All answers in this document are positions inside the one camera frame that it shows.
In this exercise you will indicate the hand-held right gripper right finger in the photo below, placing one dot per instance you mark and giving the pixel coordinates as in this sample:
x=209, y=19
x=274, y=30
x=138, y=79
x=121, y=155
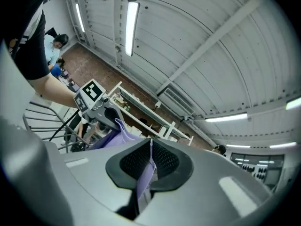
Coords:
x=207, y=168

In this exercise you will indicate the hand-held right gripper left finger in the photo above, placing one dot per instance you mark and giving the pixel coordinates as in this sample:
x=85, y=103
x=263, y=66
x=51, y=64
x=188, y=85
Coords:
x=89, y=173

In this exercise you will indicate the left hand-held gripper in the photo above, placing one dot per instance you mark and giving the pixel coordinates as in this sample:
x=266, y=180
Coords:
x=90, y=93

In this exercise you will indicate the purple printed shirt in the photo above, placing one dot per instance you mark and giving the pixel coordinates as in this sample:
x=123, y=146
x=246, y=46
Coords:
x=122, y=135

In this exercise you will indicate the grey metal drying rack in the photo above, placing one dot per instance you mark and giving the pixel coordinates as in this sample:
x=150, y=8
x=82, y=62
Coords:
x=24, y=120

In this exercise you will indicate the person's left forearm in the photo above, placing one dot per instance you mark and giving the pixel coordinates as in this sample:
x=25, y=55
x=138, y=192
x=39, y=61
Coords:
x=56, y=91

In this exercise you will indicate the long ceiling light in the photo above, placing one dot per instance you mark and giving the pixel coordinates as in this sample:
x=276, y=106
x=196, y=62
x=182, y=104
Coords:
x=282, y=145
x=293, y=103
x=238, y=146
x=132, y=29
x=225, y=117
x=80, y=18

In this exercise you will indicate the dark glass partition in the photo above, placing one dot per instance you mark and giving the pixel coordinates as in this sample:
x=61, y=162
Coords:
x=256, y=166

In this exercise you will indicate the white metal shelving unit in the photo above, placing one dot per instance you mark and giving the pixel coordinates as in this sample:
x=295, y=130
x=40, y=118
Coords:
x=171, y=128

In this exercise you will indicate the white ceiling air conditioner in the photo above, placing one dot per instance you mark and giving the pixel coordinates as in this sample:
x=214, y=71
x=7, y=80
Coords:
x=176, y=100

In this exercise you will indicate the person's black t-shirt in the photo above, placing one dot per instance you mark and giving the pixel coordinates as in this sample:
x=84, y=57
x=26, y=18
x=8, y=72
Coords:
x=28, y=43

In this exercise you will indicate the white security camera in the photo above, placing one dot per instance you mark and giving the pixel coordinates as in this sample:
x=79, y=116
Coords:
x=158, y=105

